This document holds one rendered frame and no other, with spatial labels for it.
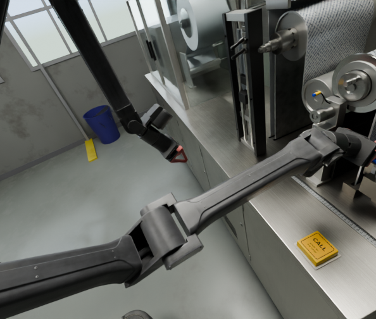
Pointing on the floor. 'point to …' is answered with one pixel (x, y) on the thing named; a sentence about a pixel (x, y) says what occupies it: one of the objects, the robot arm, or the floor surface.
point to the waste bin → (102, 123)
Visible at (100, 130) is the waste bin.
